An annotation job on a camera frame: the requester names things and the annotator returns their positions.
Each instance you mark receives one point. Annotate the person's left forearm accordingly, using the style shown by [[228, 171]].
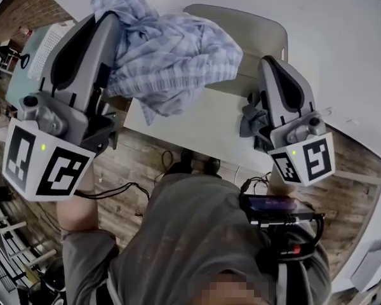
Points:
[[77, 214]]

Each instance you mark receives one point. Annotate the person's right forearm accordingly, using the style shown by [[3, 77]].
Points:
[[281, 186]]

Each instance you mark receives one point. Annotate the person's black shoe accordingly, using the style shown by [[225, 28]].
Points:
[[187, 159], [213, 164]]

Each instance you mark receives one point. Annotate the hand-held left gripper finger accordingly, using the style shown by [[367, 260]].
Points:
[[98, 68]]

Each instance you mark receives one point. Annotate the black chest-mounted phone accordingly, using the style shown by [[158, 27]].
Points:
[[273, 203]]

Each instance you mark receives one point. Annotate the white desk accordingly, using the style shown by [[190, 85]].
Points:
[[365, 218], [209, 129]]

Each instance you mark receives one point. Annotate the person's grey t-shirt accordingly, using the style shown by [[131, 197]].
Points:
[[193, 234]]

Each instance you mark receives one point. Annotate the light blue table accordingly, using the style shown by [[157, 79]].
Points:
[[22, 81]]

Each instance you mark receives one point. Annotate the blue checked shirt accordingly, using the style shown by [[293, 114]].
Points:
[[177, 52]]

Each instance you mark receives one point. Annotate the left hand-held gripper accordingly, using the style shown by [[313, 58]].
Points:
[[25, 157]]

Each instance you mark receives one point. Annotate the black chest mount rig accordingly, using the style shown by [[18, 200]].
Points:
[[285, 243]]

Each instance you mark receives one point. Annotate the white perforated basket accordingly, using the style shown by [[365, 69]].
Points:
[[46, 49]]

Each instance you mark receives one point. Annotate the person's head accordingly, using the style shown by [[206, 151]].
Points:
[[238, 289]]

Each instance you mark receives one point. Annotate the grey plastic basket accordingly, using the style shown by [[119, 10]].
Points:
[[260, 33]]

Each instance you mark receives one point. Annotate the dark grey garment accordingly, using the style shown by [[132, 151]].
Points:
[[251, 119]]

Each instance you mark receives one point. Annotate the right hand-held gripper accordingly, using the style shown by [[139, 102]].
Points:
[[317, 157]]

